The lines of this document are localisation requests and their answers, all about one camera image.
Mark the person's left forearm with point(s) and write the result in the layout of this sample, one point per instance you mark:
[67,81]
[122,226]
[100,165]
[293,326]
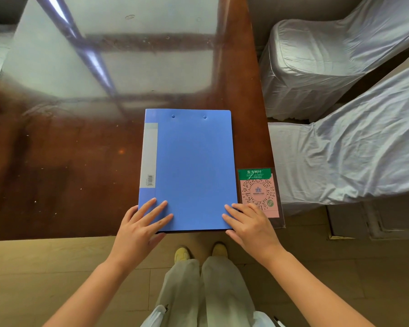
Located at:
[85,294]

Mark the person's left hand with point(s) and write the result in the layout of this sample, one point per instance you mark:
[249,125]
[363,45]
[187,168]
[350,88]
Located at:
[133,236]

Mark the person's right little finger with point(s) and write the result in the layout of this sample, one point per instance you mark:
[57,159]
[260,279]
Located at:
[261,214]

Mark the person's right yellow shoe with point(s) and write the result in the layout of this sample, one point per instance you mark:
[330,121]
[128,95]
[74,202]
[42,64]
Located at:
[220,250]

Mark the person's left thumb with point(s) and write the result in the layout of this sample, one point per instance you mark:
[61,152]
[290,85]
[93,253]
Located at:
[157,240]

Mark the person's left yellow shoe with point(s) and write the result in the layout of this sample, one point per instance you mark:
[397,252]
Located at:
[182,255]

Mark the person's right forearm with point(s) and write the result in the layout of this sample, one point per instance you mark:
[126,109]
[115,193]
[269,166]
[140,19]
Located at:
[313,292]

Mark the person's left middle finger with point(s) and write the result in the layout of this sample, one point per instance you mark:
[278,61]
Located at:
[157,211]

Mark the pink card in clear sleeve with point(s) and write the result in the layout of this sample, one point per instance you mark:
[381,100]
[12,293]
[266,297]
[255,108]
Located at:
[257,190]

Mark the person's right thumb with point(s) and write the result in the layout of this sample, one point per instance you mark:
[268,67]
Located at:
[234,238]

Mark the person's left little finger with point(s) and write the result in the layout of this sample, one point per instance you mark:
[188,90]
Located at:
[130,214]

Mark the person's grey trousers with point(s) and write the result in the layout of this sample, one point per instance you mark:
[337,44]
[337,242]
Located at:
[204,292]

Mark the blue file folder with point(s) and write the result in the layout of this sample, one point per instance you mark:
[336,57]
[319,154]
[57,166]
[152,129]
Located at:
[191,166]

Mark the person's yellow shoe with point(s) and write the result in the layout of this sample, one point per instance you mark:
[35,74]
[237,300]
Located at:
[182,255]
[220,250]

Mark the person's right hand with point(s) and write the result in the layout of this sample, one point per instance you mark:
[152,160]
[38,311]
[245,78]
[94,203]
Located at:
[255,233]

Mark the person's right middle finger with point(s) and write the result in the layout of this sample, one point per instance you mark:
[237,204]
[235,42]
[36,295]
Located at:
[234,212]

